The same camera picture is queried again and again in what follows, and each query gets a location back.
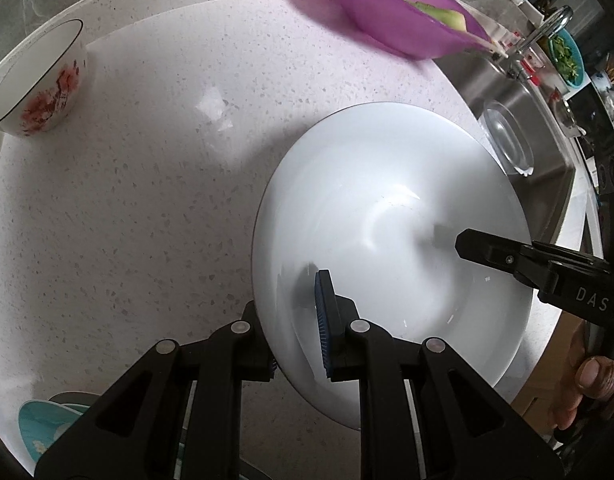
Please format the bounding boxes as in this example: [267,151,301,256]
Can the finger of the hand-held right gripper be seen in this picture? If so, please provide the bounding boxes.
[455,228,522,274]

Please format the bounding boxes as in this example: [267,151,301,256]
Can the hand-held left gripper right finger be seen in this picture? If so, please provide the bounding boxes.
[313,269,560,480]

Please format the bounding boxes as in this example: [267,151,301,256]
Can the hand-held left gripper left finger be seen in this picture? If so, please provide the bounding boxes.
[34,300,280,480]

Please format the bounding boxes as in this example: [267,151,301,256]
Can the large white bowl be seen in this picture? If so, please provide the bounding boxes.
[252,102,534,431]

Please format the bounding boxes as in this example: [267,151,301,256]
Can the grey plate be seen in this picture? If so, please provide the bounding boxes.
[47,392,90,411]

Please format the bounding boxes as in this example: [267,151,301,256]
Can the large teal floral plate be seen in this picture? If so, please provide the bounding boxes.
[18,399,88,466]

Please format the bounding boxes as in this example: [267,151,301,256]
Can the red floral bowl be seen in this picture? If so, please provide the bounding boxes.
[0,19,91,139]

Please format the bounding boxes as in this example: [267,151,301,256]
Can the person's right hand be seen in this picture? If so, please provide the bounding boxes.
[552,355,614,433]

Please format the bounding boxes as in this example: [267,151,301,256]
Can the clear glass bowl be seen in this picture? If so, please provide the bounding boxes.
[479,100,535,177]

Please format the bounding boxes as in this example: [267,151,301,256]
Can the stainless steel sink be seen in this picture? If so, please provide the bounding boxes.
[434,52,580,248]

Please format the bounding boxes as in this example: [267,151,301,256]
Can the white spoon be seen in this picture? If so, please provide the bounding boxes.
[479,37,510,58]

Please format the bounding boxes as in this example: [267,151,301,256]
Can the chopped green leaves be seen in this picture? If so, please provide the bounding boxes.
[552,35,580,83]

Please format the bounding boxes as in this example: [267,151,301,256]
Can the small teal bowl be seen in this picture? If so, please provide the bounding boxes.
[549,27,585,88]

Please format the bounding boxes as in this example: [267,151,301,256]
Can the steel faucet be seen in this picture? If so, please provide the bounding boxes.
[507,5,574,78]

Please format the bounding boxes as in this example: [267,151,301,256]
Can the peeled green vegetable stem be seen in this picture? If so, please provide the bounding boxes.
[414,0,470,28]

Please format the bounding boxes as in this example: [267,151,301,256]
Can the purple plastic basin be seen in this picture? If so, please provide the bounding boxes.
[314,0,492,59]

